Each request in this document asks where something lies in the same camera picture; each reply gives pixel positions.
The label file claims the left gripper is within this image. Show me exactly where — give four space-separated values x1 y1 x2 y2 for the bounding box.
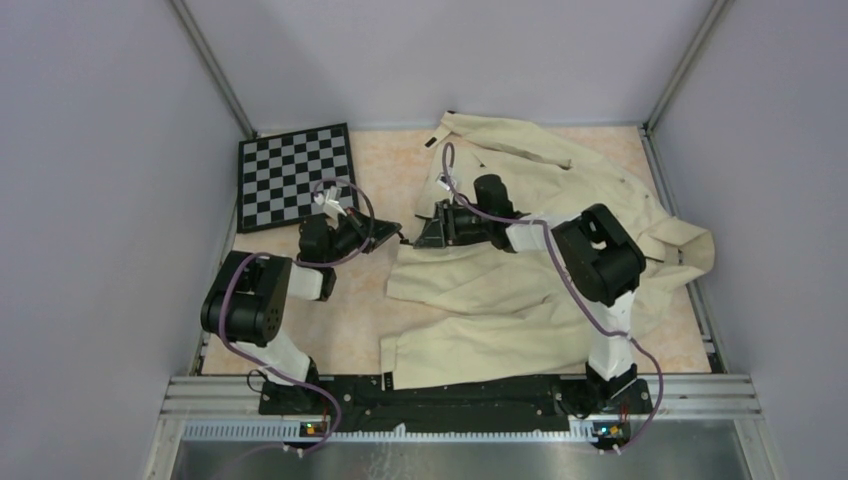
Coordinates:
322 205 400 266

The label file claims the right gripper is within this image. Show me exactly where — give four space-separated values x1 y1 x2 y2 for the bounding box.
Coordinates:
414 200 492 250

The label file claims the cream zip-up jacket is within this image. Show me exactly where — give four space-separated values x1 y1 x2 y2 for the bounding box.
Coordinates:
380 112 715 390

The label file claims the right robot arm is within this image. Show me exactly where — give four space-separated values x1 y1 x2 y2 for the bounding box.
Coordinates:
412 174 646 419

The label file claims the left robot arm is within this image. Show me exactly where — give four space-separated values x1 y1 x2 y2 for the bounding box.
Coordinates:
200 208 402 414

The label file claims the black and grey checkerboard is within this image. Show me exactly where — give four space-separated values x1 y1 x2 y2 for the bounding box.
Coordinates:
237 123 356 234

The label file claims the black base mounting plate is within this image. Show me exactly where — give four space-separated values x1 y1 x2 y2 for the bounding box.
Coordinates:
258 374 653 434

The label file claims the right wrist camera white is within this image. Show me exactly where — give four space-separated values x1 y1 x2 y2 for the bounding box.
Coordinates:
435 172 456 193

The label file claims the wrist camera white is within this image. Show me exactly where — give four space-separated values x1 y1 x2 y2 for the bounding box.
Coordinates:
435 172 456 193
313 186 347 219

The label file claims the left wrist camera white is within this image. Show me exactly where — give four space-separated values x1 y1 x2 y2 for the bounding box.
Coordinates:
313 186 347 219

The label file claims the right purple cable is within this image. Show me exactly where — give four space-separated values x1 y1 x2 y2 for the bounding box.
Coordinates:
440 141 665 455

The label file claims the purple cable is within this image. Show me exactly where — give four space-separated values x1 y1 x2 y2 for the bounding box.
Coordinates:
440 141 665 455
217 177 378 458

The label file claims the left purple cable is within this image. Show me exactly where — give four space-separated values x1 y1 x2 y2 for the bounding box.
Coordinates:
217 177 378 458

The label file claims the aluminium front rail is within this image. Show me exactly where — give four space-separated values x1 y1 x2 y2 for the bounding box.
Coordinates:
144 372 780 479

